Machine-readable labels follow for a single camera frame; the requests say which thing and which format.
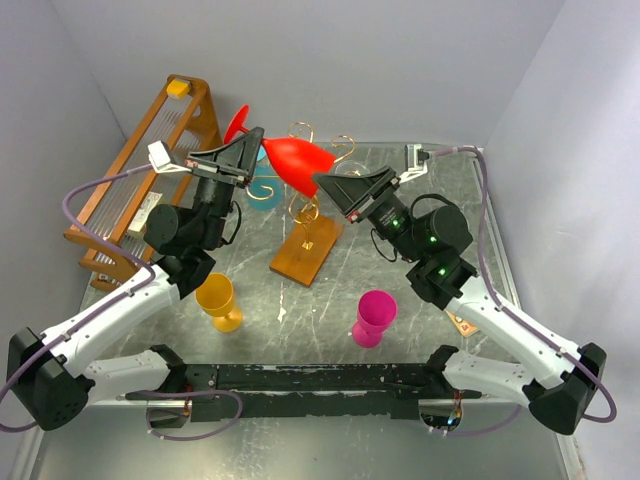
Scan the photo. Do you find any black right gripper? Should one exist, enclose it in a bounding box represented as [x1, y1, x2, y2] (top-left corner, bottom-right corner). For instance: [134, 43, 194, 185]
[310, 165, 423, 263]

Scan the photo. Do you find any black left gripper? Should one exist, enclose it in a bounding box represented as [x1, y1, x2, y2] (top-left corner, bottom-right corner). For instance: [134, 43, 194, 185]
[184, 125, 263, 248]

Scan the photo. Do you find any clear wine glass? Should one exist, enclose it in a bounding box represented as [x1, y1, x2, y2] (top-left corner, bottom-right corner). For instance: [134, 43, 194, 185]
[334, 160, 369, 176]

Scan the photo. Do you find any blue wine glass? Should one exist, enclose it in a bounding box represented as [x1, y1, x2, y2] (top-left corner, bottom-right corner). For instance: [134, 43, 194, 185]
[247, 147, 282, 212]

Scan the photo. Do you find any red wine glass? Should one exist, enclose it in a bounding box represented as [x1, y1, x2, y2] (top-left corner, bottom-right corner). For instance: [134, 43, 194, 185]
[223, 104, 338, 200]

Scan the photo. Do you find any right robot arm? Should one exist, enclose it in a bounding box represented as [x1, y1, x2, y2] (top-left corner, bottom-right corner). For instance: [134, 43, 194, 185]
[312, 167, 606, 435]

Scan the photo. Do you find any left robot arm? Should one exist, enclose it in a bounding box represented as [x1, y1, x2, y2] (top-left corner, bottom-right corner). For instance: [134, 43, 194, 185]
[1, 127, 264, 431]

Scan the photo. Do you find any wooden dish rack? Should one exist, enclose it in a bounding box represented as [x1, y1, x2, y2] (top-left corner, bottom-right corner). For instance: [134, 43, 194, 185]
[64, 74, 222, 292]

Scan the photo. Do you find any yellow block on rack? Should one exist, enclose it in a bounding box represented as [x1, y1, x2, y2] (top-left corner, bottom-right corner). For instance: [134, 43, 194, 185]
[166, 78, 191, 99]

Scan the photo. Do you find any magenta wine glass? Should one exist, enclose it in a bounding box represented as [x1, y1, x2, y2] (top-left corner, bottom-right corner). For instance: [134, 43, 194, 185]
[351, 290, 398, 348]

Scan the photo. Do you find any yellow wine glass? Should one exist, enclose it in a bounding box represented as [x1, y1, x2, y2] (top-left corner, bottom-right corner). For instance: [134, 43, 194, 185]
[195, 273, 243, 333]

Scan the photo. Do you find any white label card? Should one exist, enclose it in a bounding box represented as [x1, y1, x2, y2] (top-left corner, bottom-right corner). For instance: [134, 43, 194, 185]
[127, 191, 164, 238]

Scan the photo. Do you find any orange printed card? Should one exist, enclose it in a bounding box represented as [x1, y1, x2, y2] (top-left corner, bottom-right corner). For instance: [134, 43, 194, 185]
[446, 311, 479, 338]

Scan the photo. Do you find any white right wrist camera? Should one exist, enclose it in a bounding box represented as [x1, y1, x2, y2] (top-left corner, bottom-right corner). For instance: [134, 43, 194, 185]
[399, 144, 432, 184]

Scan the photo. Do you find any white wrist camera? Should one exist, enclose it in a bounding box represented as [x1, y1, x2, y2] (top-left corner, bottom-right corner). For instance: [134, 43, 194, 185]
[147, 140, 191, 175]
[399, 144, 432, 184]

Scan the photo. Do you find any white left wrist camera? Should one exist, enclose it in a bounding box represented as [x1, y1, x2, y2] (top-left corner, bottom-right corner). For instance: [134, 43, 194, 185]
[147, 140, 191, 175]

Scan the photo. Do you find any gold wire wine glass rack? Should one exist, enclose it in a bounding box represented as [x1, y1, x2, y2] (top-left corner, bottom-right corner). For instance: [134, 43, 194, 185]
[269, 122, 355, 287]

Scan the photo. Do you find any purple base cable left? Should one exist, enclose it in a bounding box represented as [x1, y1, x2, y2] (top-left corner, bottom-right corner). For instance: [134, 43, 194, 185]
[134, 390, 244, 442]

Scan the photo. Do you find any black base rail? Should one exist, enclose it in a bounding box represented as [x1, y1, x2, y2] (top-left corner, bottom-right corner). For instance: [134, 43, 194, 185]
[150, 345, 459, 422]

